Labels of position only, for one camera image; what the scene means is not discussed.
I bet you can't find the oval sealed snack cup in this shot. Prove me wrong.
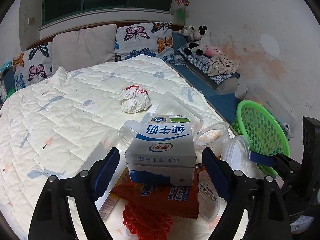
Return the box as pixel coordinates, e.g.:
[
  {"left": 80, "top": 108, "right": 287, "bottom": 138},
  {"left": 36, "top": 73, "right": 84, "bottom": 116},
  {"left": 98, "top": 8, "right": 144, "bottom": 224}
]
[{"left": 198, "top": 170, "right": 220, "bottom": 223}]

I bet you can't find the left butterfly pillow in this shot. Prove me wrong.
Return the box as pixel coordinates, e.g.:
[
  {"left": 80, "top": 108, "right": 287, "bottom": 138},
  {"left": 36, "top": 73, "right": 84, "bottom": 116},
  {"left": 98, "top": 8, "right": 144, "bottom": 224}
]
[{"left": 12, "top": 42, "right": 53, "bottom": 90}]

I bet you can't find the red mesh net bag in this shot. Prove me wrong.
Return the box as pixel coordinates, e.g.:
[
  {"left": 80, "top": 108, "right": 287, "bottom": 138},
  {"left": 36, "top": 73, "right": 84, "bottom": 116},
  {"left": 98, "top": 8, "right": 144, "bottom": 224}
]
[{"left": 121, "top": 182, "right": 176, "bottom": 240}]

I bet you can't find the blue white milk carton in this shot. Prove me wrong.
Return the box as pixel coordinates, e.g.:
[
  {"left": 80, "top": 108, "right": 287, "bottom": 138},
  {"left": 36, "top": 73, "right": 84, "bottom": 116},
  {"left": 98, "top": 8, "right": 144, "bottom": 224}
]
[{"left": 125, "top": 114, "right": 196, "bottom": 186}]

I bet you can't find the clear plastic storage box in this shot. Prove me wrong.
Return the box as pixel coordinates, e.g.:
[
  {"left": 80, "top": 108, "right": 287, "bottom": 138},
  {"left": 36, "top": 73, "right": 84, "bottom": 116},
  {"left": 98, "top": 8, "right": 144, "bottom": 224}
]
[{"left": 244, "top": 83, "right": 296, "bottom": 141}]

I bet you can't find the white quilted bed cover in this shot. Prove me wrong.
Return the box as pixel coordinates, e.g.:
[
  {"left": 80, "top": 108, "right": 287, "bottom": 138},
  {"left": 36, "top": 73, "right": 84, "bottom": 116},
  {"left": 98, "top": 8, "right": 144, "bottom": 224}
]
[{"left": 1, "top": 55, "right": 222, "bottom": 239}]

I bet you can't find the clear round lid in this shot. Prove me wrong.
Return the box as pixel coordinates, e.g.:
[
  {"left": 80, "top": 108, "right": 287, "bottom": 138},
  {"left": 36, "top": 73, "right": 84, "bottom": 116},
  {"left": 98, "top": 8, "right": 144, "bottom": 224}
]
[{"left": 220, "top": 135, "right": 251, "bottom": 176}]

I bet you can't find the clear plastic tray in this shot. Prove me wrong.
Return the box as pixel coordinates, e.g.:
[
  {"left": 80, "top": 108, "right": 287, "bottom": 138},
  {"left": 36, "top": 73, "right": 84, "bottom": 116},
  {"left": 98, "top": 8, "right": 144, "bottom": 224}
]
[{"left": 155, "top": 92, "right": 204, "bottom": 137}]

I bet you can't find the green plastic basket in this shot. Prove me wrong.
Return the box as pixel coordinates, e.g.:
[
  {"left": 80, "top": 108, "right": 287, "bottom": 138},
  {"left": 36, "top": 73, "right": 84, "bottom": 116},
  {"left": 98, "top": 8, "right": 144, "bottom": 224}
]
[{"left": 231, "top": 100, "right": 291, "bottom": 177}]

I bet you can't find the sealed pudding cup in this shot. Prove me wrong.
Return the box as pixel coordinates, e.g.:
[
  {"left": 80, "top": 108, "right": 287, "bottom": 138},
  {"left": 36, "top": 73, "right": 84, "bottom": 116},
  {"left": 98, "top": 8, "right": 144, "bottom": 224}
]
[{"left": 194, "top": 121, "right": 231, "bottom": 157}]

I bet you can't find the pink plush toy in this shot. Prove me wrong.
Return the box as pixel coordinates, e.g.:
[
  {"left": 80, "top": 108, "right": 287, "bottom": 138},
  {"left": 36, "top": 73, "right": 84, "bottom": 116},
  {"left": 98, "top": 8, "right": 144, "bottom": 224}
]
[{"left": 204, "top": 46, "right": 222, "bottom": 57}]

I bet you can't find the clear plastic cup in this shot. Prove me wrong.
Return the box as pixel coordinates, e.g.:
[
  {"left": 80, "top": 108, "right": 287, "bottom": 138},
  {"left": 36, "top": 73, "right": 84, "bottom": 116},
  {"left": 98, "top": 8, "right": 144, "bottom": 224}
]
[{"left": 118, "top": 120, "right": 142, "bottom": 147}]

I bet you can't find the red snack wrapper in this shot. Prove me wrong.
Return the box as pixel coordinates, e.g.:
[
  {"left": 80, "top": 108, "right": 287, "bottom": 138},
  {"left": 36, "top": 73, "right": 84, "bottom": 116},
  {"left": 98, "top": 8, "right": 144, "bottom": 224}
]
[{"left": 111, "top": 169, "right": 199, "bottom": 219}]

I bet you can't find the butterfly pillow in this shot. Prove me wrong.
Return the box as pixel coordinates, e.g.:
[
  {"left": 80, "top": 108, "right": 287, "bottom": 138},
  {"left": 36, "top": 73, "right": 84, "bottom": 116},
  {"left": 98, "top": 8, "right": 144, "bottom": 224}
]
[
  {"left": 12, "top": 42, "right": 53, "bottom": 90},
  {"left": 114, "top": 22, "right": 175, "bottom": 66}
]

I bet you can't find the grey pillow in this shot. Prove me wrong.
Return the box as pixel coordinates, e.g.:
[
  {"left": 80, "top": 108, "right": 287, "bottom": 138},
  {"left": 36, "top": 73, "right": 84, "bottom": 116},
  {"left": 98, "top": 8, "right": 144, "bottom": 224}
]
[{"left": 52, "top": 24, "right": 117, "bottom": 72}]

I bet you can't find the black white cow plush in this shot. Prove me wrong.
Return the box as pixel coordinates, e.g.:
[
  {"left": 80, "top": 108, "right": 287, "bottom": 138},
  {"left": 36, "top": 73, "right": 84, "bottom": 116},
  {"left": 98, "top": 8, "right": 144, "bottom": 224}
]
[{"left": 178, "top": 24, "right": 211, "bottom": 55}]

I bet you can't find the spotted cream cloth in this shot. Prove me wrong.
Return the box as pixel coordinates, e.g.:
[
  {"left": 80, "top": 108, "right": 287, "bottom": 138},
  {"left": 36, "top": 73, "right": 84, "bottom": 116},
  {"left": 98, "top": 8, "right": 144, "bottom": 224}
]
[{"left": 207, "top": 54, "right": 238, "bottom": 76}]

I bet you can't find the right butterfly pillow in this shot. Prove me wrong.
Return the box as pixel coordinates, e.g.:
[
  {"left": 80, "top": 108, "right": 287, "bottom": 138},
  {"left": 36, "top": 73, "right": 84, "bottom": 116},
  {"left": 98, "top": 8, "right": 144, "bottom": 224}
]
[{"left": 114, "top": 22, "right": 175, "bottom": 66}]

